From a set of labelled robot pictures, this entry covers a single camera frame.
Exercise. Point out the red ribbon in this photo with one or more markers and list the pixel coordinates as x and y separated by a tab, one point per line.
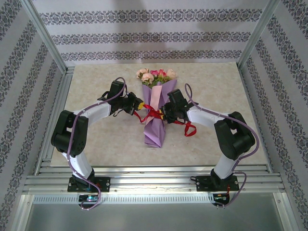
152	112

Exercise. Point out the pink and purple wrapping paper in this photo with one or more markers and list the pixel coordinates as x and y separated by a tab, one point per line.
154	134

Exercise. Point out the pale peach artificial rose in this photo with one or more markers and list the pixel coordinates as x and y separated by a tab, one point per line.
171	73

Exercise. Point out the peach double-bloom artificial flower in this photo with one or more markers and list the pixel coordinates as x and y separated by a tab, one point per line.
145	76

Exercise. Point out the red-pink artificial rose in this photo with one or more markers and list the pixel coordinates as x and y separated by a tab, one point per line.
163	73

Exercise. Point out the magenta artificial rose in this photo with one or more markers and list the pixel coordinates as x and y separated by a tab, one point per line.
155	73

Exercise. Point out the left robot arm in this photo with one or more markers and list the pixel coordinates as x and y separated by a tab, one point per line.
69	134

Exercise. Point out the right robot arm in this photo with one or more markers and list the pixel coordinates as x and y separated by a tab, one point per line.
233	137

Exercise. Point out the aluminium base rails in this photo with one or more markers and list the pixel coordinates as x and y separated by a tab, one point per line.
173	180

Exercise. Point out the right controller board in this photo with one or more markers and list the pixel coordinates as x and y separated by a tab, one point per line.
220	198

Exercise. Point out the controller board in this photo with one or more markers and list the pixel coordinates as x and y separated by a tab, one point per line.
220	198
89	198

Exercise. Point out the grey metal sheet panel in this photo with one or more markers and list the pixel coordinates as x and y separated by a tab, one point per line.
154	219

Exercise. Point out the left controller board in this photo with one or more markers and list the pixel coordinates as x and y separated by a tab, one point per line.
89	198

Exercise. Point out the left aluminium side rail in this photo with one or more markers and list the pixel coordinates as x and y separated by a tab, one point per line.
61	96

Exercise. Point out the aluminium side rail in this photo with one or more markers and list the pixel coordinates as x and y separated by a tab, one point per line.
249	91
61	96

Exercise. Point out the right aluminium side rail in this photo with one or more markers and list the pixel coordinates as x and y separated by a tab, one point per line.
249	91

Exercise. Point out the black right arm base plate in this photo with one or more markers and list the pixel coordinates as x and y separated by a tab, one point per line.
202	184

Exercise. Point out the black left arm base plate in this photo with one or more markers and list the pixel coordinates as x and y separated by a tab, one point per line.
104	184

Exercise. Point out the left aluminium frame post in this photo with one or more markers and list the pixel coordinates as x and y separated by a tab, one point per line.
44	33

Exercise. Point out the aluminium frame post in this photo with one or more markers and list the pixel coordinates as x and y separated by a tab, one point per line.
44	33
258	33

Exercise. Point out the right aluminium frame post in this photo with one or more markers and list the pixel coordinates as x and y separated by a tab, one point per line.
258	33

